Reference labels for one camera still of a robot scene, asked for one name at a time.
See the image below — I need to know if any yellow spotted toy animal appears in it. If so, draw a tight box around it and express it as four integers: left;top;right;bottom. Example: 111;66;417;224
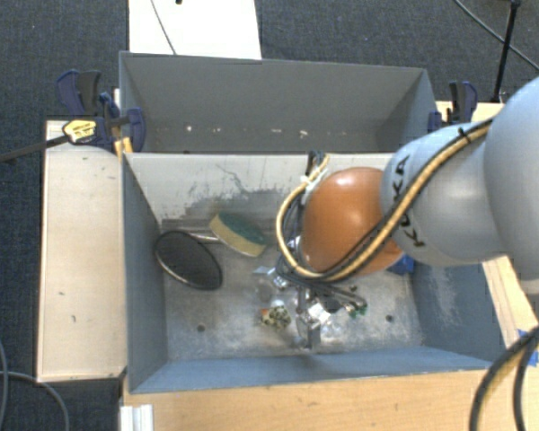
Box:
260;304;294;330

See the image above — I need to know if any clear plastic thing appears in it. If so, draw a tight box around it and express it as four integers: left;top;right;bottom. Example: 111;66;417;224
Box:
251;265;290;303

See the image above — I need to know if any green and yellow sponge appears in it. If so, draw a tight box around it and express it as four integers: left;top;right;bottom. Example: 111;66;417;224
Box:
208;211;270;259

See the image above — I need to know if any blue block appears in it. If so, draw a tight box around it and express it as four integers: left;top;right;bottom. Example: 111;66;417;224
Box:
386;253;417;277

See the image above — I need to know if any black round mesh strainer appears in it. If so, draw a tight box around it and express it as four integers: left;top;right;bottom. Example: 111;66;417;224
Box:
154;229;225;292

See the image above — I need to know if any grey metal bin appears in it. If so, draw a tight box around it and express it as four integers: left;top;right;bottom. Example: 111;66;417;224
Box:
118;50;507;395

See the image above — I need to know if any pale wood board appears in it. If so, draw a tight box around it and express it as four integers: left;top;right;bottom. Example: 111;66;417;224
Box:
35;119;128;383

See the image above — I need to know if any black cylinder on white bracket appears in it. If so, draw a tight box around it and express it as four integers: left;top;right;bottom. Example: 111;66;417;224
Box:
322;295;357;315

